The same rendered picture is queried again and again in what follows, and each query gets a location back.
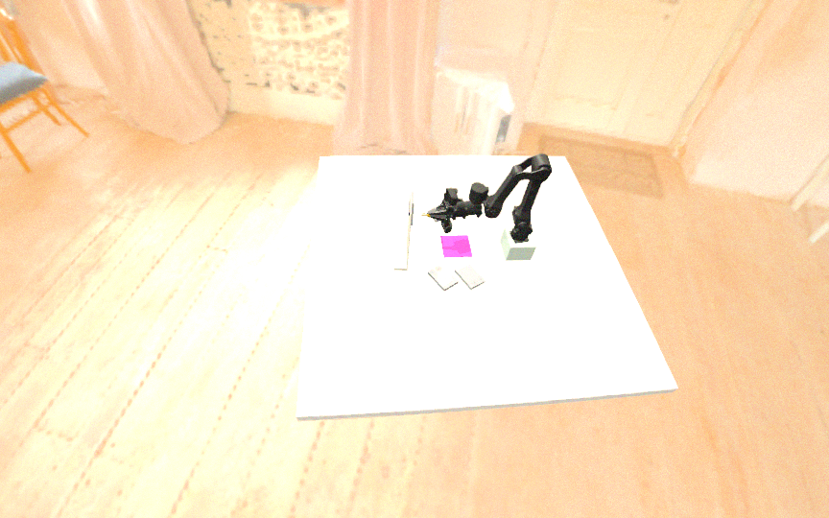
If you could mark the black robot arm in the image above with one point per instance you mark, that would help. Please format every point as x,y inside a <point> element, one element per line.
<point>521,213</point>

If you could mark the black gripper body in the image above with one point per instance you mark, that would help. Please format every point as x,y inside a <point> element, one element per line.
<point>456,209</point>

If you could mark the beige panel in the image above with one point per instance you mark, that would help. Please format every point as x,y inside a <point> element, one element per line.
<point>401,248</point>

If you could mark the pink flat square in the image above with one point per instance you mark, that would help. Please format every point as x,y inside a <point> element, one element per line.
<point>456,246</point>

